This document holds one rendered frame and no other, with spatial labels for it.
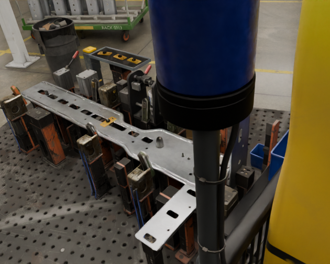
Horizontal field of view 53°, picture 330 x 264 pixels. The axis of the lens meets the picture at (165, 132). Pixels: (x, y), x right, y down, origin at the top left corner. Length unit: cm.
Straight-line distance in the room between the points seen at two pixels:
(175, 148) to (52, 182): 76
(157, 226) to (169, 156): 35
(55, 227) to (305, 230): 137
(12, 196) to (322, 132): 174
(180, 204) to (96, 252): 48
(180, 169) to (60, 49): 312
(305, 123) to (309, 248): 18
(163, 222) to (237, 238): 73
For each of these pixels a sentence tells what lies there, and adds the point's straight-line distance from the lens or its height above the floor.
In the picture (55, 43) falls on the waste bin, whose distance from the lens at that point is 419.
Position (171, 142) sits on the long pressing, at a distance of 148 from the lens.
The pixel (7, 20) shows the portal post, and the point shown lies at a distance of 516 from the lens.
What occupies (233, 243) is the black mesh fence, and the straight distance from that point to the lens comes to 45.
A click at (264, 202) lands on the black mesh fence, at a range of 50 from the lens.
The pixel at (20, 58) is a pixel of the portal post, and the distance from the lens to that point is 533.
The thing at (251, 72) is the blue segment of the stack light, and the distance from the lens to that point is 23.
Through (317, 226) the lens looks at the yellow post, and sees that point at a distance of 44.
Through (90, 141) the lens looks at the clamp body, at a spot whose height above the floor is 103.
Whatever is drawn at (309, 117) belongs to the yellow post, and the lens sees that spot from 35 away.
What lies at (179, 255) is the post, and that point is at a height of 70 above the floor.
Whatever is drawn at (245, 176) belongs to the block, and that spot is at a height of 108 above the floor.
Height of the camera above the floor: 192
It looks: 37 degrees down
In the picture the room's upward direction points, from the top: 7 degrees counter-clockwise
